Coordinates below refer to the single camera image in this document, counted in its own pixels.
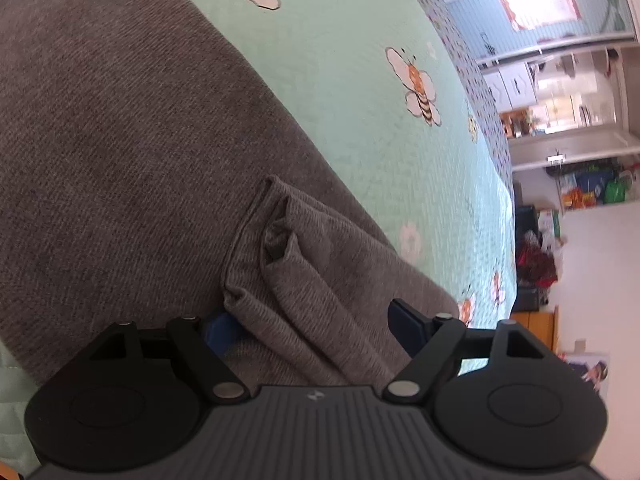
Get mint green quilted bedspread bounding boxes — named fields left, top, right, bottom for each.
left=1, top=0, right=515, bottom=474

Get wooden desk with drawers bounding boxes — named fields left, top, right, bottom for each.
left=510, top=307, right=560, bottom=353

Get grey knit trousers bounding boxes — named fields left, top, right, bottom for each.
left=1, top=0, right=458, bottom=387

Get sliding door wardrobe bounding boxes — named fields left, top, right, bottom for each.
left=444, top=0, right=638, bottom=63

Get framed pilot boy photo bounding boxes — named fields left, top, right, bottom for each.
left=560, top=353, right=610, bottom=400

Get white drawer cabinet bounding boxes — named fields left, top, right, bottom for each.
left=483, top=63, right=537, bottom=113

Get dark red clothes pile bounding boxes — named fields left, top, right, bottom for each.
left=515, top=242, right=558, bottom=288

